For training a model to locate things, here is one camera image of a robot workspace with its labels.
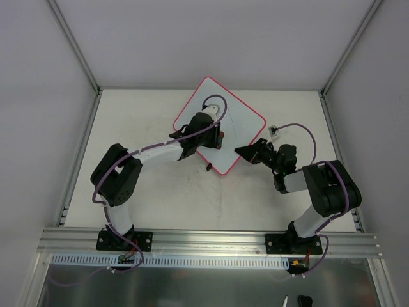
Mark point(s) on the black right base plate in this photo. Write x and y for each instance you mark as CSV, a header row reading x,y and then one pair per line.
x,y
280,244

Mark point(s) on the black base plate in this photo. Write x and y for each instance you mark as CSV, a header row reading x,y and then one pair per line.
x,y
108,241
280,244

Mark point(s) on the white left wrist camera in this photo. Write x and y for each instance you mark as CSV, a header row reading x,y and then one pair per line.
x,y
212,111

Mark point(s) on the black object bottom edge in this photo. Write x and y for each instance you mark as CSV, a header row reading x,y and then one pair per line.
x,y
305,301

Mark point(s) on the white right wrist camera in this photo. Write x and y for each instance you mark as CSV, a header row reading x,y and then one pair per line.
x,y
274,134

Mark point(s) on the left aluminium frame post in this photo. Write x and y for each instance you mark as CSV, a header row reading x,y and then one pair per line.
x,y
58,14

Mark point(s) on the right aluminium frame post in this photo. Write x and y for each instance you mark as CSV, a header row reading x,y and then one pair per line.
x,y
352,43

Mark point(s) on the slotted cable duct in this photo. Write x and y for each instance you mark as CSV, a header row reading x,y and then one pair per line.
x,y
202,262

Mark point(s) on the aluminium mounting rail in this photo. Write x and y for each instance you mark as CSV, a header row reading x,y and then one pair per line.
x,y
207,242

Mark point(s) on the white marker pen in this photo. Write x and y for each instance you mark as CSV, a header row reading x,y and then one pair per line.
x,y
285,301

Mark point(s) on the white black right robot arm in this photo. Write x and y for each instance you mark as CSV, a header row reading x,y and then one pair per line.
x,y
332,193

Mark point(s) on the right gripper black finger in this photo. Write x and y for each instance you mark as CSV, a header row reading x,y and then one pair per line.
x,y
256,147
251,158

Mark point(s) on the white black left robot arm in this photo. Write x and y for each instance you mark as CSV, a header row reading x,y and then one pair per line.
x,y
116,175

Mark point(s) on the red black whiteboard eraser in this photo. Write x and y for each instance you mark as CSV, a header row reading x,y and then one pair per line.
x,y
220,140

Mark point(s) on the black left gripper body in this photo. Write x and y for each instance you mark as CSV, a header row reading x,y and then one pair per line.
x,y
214,135

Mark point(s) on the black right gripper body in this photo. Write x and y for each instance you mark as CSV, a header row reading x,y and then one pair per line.
x,y
255,154

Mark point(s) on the aluminium frame post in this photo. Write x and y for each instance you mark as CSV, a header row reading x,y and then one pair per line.
x,y
58,14
352,43

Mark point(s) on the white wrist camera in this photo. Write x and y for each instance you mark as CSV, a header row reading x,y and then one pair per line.
x,y
274,134
212,111

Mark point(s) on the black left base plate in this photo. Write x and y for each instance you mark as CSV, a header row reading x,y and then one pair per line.
x,y
108,241

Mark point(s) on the pink framed whiteboard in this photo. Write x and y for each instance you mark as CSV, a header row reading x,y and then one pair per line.
x,y
241,124

